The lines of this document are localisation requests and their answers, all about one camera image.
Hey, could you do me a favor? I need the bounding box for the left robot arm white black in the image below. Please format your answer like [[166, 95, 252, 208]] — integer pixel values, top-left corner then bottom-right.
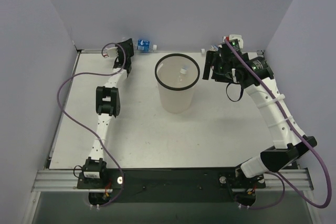
[[78, 38, 134, 189]]

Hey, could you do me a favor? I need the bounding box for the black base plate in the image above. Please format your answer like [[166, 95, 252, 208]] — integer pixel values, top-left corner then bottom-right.
[[77, 167, 266, 205]]

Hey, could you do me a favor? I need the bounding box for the clear crushed plastic bottle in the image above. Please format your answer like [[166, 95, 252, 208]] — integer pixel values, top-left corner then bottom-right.
[[177, 66, 188, 83]]

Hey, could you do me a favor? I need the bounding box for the aluminium front rail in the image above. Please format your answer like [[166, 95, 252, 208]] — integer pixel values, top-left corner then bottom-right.
[[31, 169, 314, 192]]

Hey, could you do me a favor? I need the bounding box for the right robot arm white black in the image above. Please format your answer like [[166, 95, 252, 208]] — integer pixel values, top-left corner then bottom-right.
[[203, 39, 317, 178]]

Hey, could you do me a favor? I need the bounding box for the aluminium back rail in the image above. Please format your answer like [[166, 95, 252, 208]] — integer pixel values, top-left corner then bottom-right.
[[80, 49, 257, 55]]

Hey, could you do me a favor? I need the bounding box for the aluminium rail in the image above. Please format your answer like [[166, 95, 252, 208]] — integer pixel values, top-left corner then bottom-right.
[[80, 49, 257, 55], [256, 50, 264, 57], [31, 169, 314, 192]]

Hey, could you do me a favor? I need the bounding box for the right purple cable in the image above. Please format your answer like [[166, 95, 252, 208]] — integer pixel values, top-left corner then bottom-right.
[[225, 37, 333, 210]]

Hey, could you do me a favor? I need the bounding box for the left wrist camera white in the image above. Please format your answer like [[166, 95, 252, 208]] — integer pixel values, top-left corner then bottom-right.
[[102, 47, 118, 59]]

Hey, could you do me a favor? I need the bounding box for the white blue label plastic bottle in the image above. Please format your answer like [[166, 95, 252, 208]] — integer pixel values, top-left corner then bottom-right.
[[201, 44, 218, 55]]

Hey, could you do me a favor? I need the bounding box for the aluminium right side rail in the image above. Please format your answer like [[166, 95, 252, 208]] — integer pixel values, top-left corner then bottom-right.
[[256, 50, 264, 57]]

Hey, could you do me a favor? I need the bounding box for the white bin with black rim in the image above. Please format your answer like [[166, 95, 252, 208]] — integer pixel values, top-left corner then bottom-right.
[[154, 53, 201, 113]]

